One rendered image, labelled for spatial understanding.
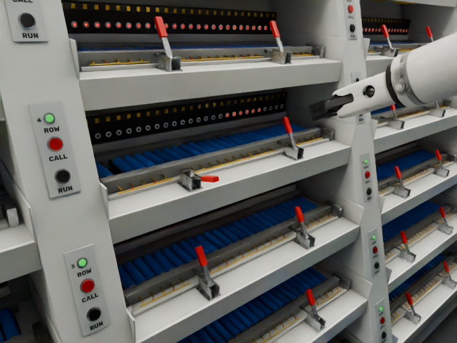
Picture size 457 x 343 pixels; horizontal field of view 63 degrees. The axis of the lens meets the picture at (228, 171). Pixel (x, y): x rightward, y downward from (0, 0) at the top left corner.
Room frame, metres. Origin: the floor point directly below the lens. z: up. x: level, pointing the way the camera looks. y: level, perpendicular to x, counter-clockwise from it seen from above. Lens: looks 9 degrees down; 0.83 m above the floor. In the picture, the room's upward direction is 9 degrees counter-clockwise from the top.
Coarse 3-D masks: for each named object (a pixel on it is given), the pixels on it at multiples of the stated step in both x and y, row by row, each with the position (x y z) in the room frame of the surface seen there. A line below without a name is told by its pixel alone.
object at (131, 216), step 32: (192, 128) 0.82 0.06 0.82; (224, 128) 0.88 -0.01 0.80; (320, 128) 0.93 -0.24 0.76; (352, 128) 0.88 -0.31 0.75; (288, 160) 0.78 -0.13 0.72; (320, 160) 0.82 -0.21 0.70; (160, 192) 0.61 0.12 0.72; (192, 192) 0.62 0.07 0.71; (224, 192) 0.66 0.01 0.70; (256, 192) 0.71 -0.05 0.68; (128, 224) 0.55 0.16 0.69; (160, 224) 0.59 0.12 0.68
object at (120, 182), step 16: (256, 144) 0.79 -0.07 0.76; (272, 144) 0.82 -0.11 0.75; (176, 160) 0.69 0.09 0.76; (192, 160) 0.69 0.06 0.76; (208, 160) 0.71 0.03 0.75; (224, 160) 0.74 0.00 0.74; (240, 160) 0.74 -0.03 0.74; (112, 176) 0.61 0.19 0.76; (128, 176) 0.61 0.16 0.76; (144, 176) 0.63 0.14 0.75; (160, 176) 0.65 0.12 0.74; (112, 192) 0.60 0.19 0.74
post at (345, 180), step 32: (288, 0) 1.00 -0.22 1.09; (320, 0) 0.92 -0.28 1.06; (320, 32) 0.93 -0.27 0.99; (352, 64) 0.91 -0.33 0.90; (288, 96) 1.03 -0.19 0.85; (320, 96) 0.95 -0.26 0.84; (352, 160) 0.89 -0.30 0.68; (352, 192) 0.90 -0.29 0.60; (352, 256) 0.91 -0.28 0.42; (384, 256) 0.94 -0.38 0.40; (384, 288) 0.93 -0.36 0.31
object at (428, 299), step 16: (448, 256) 1.35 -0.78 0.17; (416, 272) 1.25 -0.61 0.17; (432, 272) 1.25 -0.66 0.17; (448, 272) 1.22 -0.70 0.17; (400, 288) 1.17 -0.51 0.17; (416, 288) 1.16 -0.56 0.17; (432, 288) 1.19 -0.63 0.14; (448, 288) 1.21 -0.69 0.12; (400, 304) 1.10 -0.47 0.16; (416, 304) 1.12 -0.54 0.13; (432, 304) 1.13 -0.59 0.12; (400, 320) 1.06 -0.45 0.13; (416, 320) 1.04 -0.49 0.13; (432, 320) 1.11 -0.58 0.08; (400, 336) 0.99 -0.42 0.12
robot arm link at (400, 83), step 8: (400, 56) 0.58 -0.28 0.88; (392, 64) 0.58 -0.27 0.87; (400, 64) 0.57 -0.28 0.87; (392, 72) 0.57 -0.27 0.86; (400, 72) 0.56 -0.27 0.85; (392, 80) 0.58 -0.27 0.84; (400, 80) 0.56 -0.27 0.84; (400, 88) 0.56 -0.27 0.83; (408, 88) 0.56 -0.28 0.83; (400, 96) 0.57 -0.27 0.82; (408, 96) 0.56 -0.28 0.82; (408, 104) 0.57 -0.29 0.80; (416, 104) 0.57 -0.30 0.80
